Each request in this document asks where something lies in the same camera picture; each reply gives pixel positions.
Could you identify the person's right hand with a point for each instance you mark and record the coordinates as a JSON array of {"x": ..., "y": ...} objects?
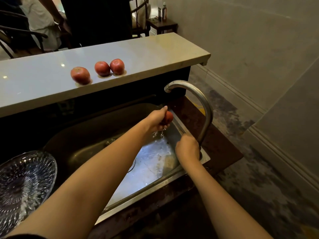
[{"x": 187, "y": 150}]

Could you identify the person's left hand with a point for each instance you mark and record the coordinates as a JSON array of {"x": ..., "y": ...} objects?
[{"x": 155, "y": 120}]

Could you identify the person's left thumb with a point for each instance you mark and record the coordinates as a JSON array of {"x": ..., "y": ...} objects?
[{"x": 163, "y": 111}]

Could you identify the person's right fingers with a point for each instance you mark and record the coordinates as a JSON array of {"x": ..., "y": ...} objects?
[{"x": 192, "y": 139}]

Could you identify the small red tomato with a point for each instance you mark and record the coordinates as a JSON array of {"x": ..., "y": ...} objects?
[{"x": 168, "y": 117}]

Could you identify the curved steel faucet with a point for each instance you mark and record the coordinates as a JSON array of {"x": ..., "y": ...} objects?
[{"x": 203, "y": 102}]

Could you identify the person's left forearm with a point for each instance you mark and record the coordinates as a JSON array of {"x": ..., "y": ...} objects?
[{"x": 82, "y": 191}]

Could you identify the person's right forearm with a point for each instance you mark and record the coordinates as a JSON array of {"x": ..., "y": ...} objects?
[{"x": 219, "y": 204}]

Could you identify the stainless steel sink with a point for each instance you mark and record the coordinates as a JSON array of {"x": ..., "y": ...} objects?
[{"x": 152, "y": 169}]

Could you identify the dark wooden side table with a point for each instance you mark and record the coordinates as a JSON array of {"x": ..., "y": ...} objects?
[{"x": 162, "y": 24}]

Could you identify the large red tomato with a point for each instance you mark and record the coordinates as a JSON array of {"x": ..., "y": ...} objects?
[{"x": 80, "y": 75}]

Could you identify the brown glass bottle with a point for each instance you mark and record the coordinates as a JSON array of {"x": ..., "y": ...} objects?
[{"x": 164, "y": 12}]

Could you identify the dark wooden chair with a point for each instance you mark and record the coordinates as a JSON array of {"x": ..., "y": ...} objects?
[{"x": 140, "y": 14}]

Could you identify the clear cut glass plate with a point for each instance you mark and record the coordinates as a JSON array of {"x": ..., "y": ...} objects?
[{"x": 23, "y": 186}]

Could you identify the dark wooden armchair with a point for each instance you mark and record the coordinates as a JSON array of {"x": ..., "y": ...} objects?
[{"x": 20, "y": 34}]

